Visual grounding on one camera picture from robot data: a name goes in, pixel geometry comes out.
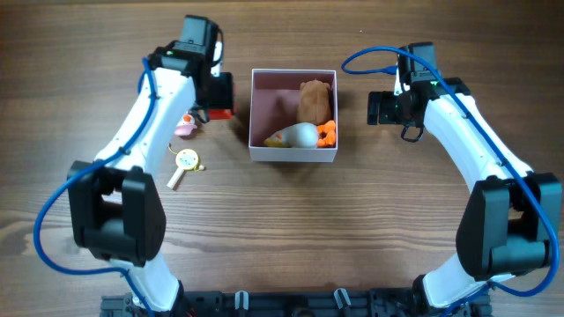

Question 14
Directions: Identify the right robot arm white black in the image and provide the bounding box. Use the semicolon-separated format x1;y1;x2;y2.
367;42;562;315

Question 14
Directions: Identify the yellow wooden rattle drum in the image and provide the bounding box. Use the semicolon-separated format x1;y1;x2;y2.
167;144;205;190

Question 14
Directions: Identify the black mounting rail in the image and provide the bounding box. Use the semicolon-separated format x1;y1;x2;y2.
100;286;493;317

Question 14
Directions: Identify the pink white cow toy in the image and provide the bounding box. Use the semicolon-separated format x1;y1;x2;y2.
174;114;197;137

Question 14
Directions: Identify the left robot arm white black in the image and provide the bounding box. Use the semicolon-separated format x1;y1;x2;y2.
68;15;235;316

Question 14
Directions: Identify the white plush duck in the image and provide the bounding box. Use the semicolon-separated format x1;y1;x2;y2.
263;120;337;149

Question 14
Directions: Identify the white box pink inside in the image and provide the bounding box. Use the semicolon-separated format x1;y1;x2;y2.
249;69;338;163

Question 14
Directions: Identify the brown plush bear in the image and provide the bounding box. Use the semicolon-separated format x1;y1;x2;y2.
296;79;331;125

